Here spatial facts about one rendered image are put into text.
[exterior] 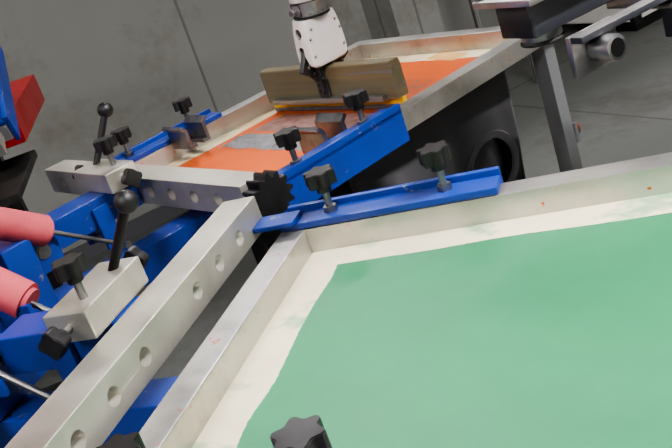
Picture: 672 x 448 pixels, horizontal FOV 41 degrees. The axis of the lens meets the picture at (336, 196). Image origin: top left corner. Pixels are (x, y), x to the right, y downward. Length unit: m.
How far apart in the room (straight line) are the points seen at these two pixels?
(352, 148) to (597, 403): 0.81
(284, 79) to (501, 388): 1.23
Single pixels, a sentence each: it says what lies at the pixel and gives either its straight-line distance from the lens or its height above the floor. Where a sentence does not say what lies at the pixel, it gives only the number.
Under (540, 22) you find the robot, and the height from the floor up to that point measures 1.09.
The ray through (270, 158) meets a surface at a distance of 1.71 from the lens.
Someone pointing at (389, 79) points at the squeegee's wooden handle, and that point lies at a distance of 1.72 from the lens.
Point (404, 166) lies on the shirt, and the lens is 1.70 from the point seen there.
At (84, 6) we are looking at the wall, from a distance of 4.62.
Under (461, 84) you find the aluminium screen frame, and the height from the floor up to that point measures 0.97.
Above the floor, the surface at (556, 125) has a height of 0.69.
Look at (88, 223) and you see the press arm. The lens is 1.54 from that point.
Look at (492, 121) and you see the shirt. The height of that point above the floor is 0.84.
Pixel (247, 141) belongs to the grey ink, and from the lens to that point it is 1.87.
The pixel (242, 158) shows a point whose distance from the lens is 1.78.
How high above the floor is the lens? 1.42
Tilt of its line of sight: 20 degrees down
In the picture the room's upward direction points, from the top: 19 degrees counter-clockwise
